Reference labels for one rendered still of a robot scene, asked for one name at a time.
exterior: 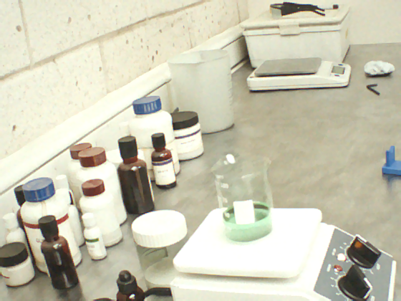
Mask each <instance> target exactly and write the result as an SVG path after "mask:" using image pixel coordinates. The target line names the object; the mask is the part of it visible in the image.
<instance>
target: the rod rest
mask: <svg viewBox="0 0 401 301"><path fill-rule="evenodd" d="M382 173H385V174H395V175H399V176H401V161H396V160H395V146H394V145H391V146H390V150H386V163H385V164H384V165H383V166H382Z"/></svg>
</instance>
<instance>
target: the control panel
mask: <svg viewBox="0 0 401 301"><path fill-rule="evenodd" d="M353 239H354V237H353V236H350V235H348V234H347V233H345V232H343V231H341V230H340V229H337V228H334V231H333V233H332V238H331V239H330V242H329V246H328V248H327V253H326V254H325V257H324V261H323V263H322V266H321V269H320V272H319V276H318V277H317V281H316V284H315V286H314V289H313V291H314V292H316V293H317V294H319V295H321V296H323V297H325V298H327V299H329V300H332V301H354V300H351V299H349V298H348V297H347V296H345V295H344V294H343V293H342V291H341V290H340V288H339V284H338V282H339V279H340V278H341V277H342V276H345V275H346V273H347V272H348V270H349V268H350V267H351V266H352V264H355V263H353V262H352V260H350V259H349V256H348V255H347V250H348V248H349V247H350V245H351V242H352V241H353ZM338 254H343V255H344V256H345V259H344V260H342V259H340V258H339V257H338ZM392 263H393V258H392V257H391V256H390V255H388V254H385V253H384V252H382V253H381V256H380V258H379V259H378V260H377V261H376V263H375V265H374V267H372V268H362V267H359V268H360V269H361V270H362V271H363V272H364V274H365V276H366V277H367V279H368V280H369V281H370V283H371V284H372V286H373V288H372V290H371V292H370V293H369V297H368V299H367V300H365V301H388V295H389V292H390V279H391V271H392ZM337 264H338V265H339V266H341V267H342V271H339V270H336V269H335V267H334V266H335V265H337Z"/></svg>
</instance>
